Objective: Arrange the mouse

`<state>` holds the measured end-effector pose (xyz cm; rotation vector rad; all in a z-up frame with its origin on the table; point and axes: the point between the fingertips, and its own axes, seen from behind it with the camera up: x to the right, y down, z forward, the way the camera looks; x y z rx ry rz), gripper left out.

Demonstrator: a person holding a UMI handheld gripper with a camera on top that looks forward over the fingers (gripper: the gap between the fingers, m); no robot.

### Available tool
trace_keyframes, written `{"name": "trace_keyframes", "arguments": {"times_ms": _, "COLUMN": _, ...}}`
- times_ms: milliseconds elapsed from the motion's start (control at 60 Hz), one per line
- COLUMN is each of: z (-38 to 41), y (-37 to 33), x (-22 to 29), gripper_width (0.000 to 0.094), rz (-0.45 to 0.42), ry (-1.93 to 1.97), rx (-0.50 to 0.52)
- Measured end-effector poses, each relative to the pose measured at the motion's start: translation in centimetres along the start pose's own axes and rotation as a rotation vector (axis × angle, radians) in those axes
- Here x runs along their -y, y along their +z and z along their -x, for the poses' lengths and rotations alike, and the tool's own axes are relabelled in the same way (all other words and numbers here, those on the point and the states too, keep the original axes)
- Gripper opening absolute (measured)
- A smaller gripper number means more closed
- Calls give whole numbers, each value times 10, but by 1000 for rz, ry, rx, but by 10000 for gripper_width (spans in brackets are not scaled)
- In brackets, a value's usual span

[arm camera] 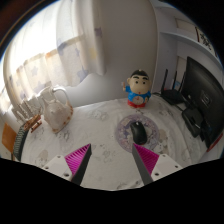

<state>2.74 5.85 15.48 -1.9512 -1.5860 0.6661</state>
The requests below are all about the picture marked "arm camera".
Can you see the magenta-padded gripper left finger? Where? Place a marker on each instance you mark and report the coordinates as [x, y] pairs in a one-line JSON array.
[[78, 159]]

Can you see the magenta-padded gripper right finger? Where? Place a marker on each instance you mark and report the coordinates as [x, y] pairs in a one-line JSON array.
[[145, 160]]

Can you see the black computer mouse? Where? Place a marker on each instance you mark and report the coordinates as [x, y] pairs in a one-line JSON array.
[[138, 132]]

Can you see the white printed tablecloth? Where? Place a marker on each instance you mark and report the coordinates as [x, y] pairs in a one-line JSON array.
[[100, 133]]

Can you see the large white conch shell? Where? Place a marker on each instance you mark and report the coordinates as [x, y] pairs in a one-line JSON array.
[[56, 113]]

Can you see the black keyboard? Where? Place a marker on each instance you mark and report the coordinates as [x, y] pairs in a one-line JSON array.
[[20, 143]]

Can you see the cartoon boy figurine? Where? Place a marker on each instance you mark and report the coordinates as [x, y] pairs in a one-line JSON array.
[[138, 90]]

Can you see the white radiator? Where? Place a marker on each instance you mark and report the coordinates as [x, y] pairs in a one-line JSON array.
[[25, 108]]

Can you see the black monitor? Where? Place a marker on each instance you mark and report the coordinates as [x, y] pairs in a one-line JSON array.
[[203, 90]]

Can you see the white star-print curtain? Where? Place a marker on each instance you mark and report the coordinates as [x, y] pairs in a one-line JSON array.
[[66, 53]]

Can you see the white wall shelf unit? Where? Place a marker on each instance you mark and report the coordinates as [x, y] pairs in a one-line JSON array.
[[180, 46]]

